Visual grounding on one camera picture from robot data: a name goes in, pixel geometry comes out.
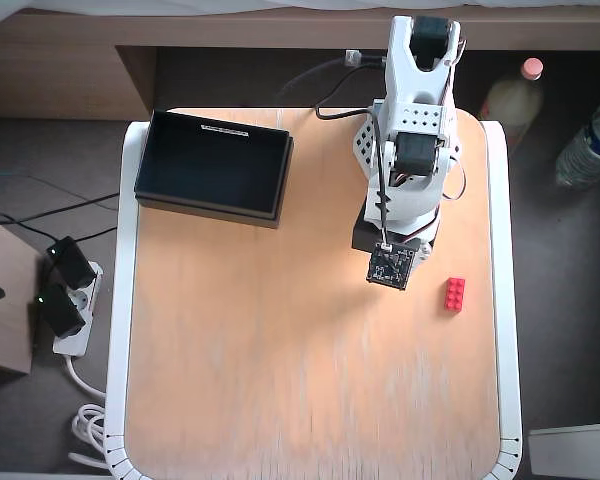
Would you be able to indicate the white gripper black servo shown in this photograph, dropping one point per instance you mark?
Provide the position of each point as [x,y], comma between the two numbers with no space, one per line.
[364,236]

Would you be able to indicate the red lego block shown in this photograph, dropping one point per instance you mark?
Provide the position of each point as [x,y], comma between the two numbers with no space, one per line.
[455,295]

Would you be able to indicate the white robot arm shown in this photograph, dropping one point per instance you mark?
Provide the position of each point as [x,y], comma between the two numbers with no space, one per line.
[415,95]

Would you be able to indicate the black cardboard box bin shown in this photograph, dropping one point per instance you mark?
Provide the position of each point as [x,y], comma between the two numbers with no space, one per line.
[210,170]

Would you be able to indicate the yellow bottle pink cap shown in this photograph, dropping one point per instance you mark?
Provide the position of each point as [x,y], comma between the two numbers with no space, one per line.
[515,100]

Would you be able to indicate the clear plastic water bottle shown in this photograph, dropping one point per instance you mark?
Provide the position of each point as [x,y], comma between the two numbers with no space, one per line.
[585,145]

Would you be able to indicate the white power strip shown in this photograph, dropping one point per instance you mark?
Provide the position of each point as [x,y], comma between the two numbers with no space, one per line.
[82,300]

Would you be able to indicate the black power adapter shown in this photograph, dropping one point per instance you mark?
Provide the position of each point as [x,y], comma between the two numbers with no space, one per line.
[72,262]
[60,310]

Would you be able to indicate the white box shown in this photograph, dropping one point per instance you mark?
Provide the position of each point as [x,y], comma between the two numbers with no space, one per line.
[575,450]

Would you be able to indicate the brown cardboard box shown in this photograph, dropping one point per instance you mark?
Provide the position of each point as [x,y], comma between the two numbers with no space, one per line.
[5,325]

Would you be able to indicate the black camera circuit board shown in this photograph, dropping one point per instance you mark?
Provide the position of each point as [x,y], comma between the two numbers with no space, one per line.
[391,266]

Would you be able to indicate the white table frame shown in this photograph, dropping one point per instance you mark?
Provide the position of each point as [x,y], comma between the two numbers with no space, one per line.
[122,300]

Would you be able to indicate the brown wooden bed frame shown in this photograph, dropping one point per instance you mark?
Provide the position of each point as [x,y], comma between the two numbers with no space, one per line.
[55,75]

